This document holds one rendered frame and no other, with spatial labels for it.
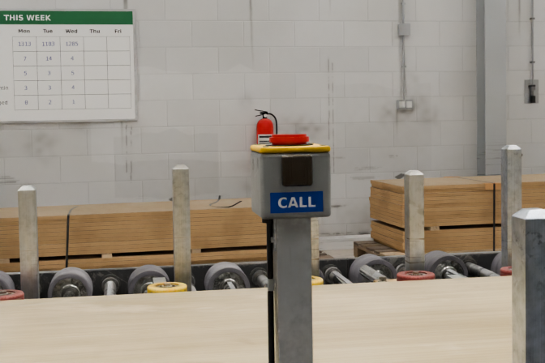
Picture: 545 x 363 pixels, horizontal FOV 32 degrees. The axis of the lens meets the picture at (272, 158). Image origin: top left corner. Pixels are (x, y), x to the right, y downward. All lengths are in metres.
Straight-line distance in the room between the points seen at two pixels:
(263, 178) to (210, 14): 7.27
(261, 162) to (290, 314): 0.16
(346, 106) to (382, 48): 0.62
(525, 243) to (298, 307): 0.25
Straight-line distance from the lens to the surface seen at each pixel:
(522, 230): 1.01
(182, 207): 2.01
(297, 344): 0.95
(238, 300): 1.78
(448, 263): 2.59
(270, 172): 0.91
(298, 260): 0.94
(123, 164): 8.05
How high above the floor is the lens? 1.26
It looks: 3 degrees down
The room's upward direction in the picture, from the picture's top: 1 degrees counter-clockwise
